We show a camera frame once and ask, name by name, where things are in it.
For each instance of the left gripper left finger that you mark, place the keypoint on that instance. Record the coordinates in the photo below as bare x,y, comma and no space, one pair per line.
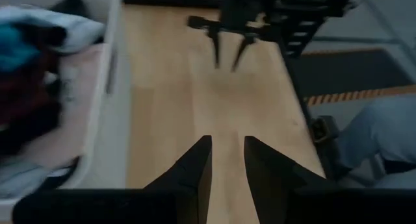
113,207

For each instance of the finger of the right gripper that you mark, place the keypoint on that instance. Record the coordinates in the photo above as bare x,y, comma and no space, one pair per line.
243,53
216,48

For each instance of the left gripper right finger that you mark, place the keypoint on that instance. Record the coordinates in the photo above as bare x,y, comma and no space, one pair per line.
325,207

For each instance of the white light-blue sock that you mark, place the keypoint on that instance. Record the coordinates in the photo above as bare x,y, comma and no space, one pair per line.
26,178

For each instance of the pale pink labelled shirt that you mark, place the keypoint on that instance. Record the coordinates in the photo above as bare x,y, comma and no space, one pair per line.
74,104

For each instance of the dark navy jacket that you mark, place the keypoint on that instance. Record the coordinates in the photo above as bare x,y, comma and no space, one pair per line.
26,133

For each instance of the maroon garment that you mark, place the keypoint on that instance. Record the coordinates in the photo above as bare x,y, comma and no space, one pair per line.
19,97

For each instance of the grey garment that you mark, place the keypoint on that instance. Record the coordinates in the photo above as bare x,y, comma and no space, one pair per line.
65,26

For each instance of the teal knit sweater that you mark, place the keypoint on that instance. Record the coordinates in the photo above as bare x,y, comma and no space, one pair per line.
14,48

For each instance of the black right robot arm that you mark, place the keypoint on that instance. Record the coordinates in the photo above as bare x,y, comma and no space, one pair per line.
325,3

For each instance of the black box white labels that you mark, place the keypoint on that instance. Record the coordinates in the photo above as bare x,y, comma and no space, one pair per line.
297,39

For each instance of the white plastic laundry basket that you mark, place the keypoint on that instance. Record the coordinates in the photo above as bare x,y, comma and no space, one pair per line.
110,136

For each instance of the person's leg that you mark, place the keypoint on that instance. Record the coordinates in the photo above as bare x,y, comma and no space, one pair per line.
383,130

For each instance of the black floor mat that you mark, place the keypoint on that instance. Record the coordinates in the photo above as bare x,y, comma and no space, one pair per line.
351,71

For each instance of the small table-edge camera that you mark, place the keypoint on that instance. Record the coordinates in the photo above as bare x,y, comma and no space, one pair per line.
321,130

